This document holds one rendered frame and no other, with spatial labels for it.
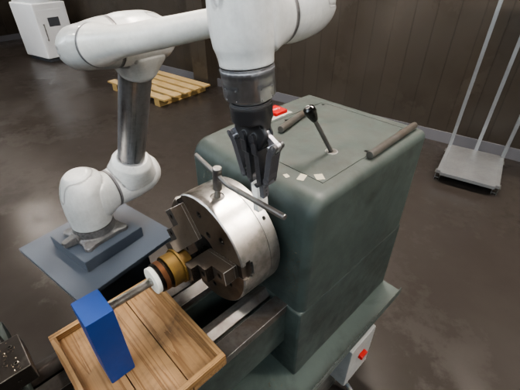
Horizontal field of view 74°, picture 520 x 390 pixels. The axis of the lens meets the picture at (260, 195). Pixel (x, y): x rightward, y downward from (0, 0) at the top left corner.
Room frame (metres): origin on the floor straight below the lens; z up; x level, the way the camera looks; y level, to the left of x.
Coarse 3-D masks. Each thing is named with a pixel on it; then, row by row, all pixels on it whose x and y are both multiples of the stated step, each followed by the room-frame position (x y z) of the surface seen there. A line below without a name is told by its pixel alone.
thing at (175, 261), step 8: (160, 256) 0.60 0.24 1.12; (168, 256) 0.59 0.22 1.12; (176, 256) 0.59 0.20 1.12; (184, 256) 0.61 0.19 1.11; (152, 264) 0.58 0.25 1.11; (160, 264) 0.57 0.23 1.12; (168, 264) 0.57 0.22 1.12; (176, 264) 0.58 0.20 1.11; (184, 264) 0.58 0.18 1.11; (160, 272) 0.55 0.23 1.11; (168, 272) 0.56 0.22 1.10; (176, 272) 0.56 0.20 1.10; (184, 272) 0.57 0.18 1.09; (168, 280) 0.55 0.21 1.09; (176, 280) 0.55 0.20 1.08; (184, 280) 0.57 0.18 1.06; (168, 288) 0.54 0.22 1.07
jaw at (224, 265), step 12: (204, 252) 0.63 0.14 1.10; (216, 252) 0.62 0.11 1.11; (192, 264) 0.58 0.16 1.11; (204, 264) 0.58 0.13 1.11; (216, 264) 0.58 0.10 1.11; (228, 264) 0.57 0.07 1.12; (192, 276) 0.56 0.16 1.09; (204, 276) 0.56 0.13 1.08; (216, 276) 0.56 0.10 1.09; (228, 276) 0.55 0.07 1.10; (240, 276) 0.56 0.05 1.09
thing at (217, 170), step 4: (212, 168) 0.67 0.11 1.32; (216, 168) 0.67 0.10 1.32; (220, 168) 0.67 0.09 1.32; (212, 172) 0.67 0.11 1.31; (216, 172) 0.67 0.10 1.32; (220, 172) 0.67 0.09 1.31; (212, 176) 0.68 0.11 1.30; (216, 176) 0.67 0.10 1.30; (216, 180) 0.67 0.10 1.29; (216, 184) 0.67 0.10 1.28; (220, 184) 0.67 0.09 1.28; (216, 188) 0.67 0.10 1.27; (220, 188) 0.67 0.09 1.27; (216, 192) 0.67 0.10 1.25; (220, 192) 0.68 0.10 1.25; (216, 196) 0.68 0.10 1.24; (220, 196) 0.68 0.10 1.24
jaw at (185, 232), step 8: (176, 208) 0.69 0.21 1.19; (184, 208) 0.70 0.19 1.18; (168, 216) 0.70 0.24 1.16; (176, 216) 0.68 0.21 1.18; (184, 216) 0.69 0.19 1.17; (176, 224) 0.67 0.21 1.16; (184, 224) 0.67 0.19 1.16; (192, 224) 0.68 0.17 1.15; (168, 232) 0.67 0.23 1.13; (176, 232) 0.65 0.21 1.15; (184, 232) 0.66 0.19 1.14; (192, 232) 0.67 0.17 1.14; (176, 240) 0.64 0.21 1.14; (184, 240) 0.64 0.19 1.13; (192, 240) 0.65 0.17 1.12; (168, 248) 0.64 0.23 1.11; (176, 248) 0.62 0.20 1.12
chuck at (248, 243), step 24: (192, 192) 0.71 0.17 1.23; (192, 216) 0.69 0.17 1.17; (216, 216) 0.62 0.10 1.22; (240, 216) 0.64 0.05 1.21; (216, 240) 0.62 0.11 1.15; (240, 240) 0.59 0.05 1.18; (264, 240) 0.62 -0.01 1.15; (240, 264) 0.56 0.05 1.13; (264, 264) 0.60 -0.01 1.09; (216, 288) 0.64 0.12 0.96; (240, 288) 0.56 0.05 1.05
